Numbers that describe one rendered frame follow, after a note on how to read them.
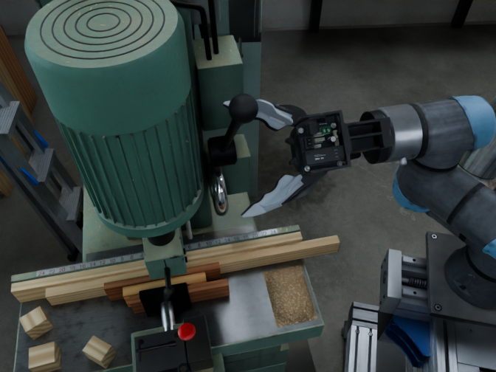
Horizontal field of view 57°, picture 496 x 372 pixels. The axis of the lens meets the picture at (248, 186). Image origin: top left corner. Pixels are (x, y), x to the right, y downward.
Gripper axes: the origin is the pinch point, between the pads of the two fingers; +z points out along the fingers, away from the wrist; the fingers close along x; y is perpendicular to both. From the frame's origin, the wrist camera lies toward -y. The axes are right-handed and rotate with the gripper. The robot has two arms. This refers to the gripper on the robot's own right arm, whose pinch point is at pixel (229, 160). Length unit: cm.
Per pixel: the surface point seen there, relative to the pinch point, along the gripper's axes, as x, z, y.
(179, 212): 5.8, 7.9, -8.6
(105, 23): -16.4, 12.1, 9.3
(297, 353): 47, -14, -54
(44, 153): -22, 57, -121
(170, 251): 12.8, 10.9, -23.1
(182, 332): 26.2, 10.9, -18.5
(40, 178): -13, 58, -113
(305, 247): 18.2, -16.5, -35.3
